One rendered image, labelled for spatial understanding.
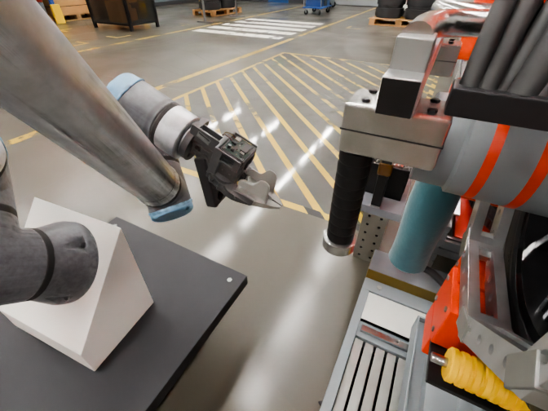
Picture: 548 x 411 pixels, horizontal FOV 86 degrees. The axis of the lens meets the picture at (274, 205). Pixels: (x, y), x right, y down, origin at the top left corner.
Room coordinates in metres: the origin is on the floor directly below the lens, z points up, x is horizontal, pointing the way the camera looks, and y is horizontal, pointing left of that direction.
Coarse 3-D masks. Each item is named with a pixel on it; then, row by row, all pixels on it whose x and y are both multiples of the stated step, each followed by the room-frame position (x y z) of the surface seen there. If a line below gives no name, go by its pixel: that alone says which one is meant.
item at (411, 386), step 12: (420, 324) 0.50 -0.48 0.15; (420, 336) 0.46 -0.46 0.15; (408, 348) 0.45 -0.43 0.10; (420, 348) 0.43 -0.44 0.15; (408, 360) 0.40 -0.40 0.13; (420, 360) 0.39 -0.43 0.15; (408, 372) 0.36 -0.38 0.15; (420, 372) 0.36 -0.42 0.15; (408, 384) 0.32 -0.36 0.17; (420, 384) 0.33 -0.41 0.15; (408, 396) 0.30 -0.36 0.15; (408, 408) 0.27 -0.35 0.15
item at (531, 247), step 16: (528, 224) 0.42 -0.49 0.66; (544, 224) 0.41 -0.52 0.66; (528, 240) 0.39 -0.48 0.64; (544, 240) 0.37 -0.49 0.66; (528, 256) 0.37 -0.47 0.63; (544, 256) 0.36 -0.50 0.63; (528, 272) 0.34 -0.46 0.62; (544, 272) 0.33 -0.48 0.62; (528, 288) 0.31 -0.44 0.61; (544, 288) 0.31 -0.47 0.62; (528, 304) 0.27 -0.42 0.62; (544, 304) 0.27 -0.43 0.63; (528, 320) 0.25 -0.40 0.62; (544, 320) 0.24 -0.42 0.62
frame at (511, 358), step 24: (480, 216) 0.45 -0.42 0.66; (504, 216) 0.44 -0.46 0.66; (480, 240) 0.41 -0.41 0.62; (504, 240) 0.41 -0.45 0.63; (504, 264) 0.35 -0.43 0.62; (504, 288) 0.30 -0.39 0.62; (480, 312) 0.26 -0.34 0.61; (504, 312) 0.26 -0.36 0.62; (480, 336) 0.20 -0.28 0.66; (504, 336) 0.18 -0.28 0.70; (504, 360) 0.14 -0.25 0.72; (528, 360) 0.12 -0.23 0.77; (504, 384) 0.12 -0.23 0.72; (528, 384) 0.10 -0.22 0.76
